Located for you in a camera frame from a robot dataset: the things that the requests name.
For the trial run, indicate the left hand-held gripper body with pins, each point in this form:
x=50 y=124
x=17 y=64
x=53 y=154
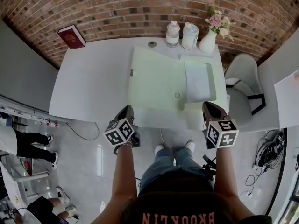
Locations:
x=119 y=132

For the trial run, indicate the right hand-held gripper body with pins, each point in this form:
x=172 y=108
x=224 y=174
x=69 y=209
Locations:
x=223 y=134

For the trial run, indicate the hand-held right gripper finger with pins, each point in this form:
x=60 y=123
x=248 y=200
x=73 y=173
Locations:
x=204 y=112
x=219 y=113

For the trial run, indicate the pale green folder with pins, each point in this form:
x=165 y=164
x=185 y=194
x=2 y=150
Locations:
x=154 y=78

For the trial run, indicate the person's left forearm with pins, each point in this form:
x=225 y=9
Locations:
x=125 y=176

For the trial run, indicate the person's right forearm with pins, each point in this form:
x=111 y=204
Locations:
x=225 y=176

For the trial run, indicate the grey upholstered chair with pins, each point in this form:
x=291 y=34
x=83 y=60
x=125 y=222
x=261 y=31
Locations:
x=240 y=101

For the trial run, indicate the white paper sheet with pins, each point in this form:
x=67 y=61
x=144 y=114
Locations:
x=197 y=81

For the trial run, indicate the person's right white shoe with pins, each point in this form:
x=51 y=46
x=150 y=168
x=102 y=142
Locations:
x=189 y=146

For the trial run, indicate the person's white shoe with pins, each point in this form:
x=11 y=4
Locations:
x=160 y=149
x=189 y=146

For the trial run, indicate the person's left white shoe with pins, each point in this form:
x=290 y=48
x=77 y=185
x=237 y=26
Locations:
x=160 y=149

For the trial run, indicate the white desk with drawers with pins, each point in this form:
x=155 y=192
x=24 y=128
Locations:
x=93 y=78

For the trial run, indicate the person's blue jeans legs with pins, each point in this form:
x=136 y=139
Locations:
x=177 y=169

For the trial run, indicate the red capped bottle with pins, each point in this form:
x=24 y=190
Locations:
x=53 y=125

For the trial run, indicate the white shelf desk unit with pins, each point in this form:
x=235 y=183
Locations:
x=285 y=101

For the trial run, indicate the white vase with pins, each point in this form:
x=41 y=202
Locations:
x=207 y=43

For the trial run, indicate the pale blue lidded tumbler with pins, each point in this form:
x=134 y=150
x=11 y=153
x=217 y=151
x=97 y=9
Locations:
x=189 y=37

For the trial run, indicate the clear bottle with pink lid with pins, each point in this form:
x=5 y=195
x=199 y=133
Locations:
x=172 y=36

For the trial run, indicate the person's black shirt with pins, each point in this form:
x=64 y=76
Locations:
x=177 y=209

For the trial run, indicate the pink flower bouquet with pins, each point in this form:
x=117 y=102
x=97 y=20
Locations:
x=220 y=23

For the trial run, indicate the dark red book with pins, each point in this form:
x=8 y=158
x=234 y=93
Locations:
x=72 y=38

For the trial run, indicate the metal cart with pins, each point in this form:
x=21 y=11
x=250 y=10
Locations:
x=28 y=169

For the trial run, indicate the grey refrigerator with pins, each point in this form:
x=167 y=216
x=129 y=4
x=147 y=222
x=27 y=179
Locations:
x=21 y=73

